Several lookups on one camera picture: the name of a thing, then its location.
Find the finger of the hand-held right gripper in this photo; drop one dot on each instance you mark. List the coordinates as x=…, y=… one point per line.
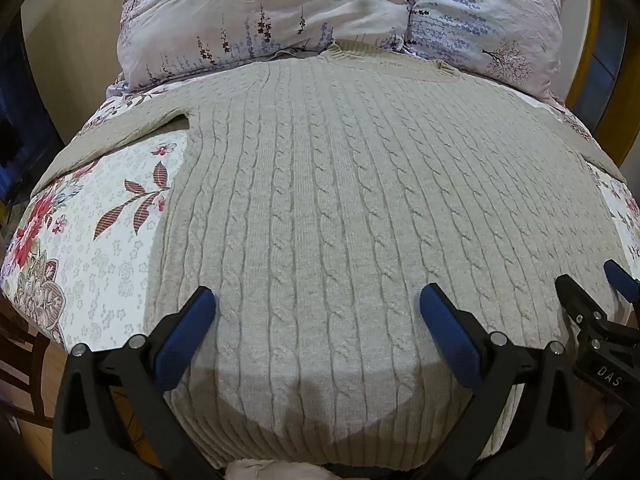
x=621, y=278
x=576, y=296

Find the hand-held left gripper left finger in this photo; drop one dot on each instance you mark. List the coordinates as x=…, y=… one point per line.
x=186, y=334

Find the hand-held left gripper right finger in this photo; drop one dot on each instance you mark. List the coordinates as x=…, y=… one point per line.
x=449, y=331

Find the white floral bed sheet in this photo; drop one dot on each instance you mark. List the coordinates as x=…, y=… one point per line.
x=100, y=265

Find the wooden stool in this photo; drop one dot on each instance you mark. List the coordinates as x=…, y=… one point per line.
x=35, y=375

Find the blue object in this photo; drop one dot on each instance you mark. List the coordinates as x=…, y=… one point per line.
x=11, y=125

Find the lavender floral pillow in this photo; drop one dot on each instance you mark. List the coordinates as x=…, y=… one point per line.
x=480, y=15

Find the lavender floral quilt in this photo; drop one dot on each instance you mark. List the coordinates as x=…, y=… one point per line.
x=240, y=5

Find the yellow wooden bed frame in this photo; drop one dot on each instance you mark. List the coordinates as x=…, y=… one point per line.
x=597, y=15

